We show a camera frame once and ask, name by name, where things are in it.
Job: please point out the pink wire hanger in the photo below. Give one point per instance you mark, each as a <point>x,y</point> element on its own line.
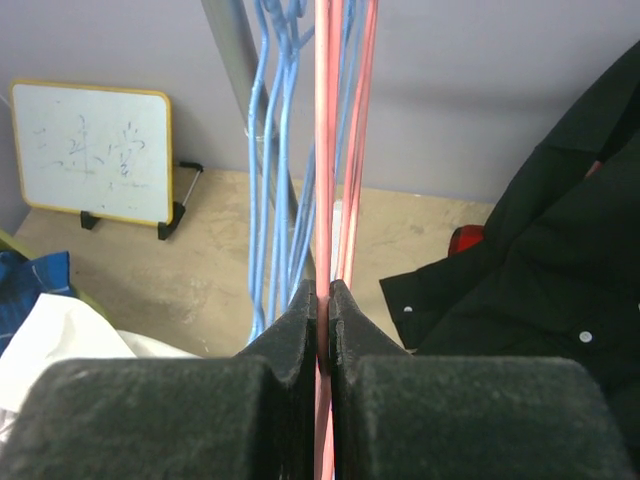
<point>327,47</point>
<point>356,151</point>

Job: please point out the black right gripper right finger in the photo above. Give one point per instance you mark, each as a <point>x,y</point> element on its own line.
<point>399,416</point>

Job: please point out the yellow framed whiteboard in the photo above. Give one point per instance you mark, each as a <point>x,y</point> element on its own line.
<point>97,152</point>

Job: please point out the white button shirt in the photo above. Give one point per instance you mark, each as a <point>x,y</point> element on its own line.
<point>61,328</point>

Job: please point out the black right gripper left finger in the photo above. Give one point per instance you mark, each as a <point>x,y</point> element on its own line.
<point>250,416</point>

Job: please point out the blue wire hangers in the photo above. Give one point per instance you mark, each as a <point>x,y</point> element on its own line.
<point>281,221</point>

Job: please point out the green laundry basket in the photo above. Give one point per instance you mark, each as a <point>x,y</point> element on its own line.
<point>10,242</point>

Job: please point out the metal clothes rack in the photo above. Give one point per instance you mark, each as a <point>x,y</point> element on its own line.
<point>232,33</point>

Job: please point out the pink hanger holding black shirt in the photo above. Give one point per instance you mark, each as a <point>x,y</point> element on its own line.
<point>594,167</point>

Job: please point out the black shirt on hanger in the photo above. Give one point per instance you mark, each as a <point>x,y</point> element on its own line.
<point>557,273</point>

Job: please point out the blue plaid shirt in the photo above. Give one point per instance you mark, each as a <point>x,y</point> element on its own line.
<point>23,281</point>

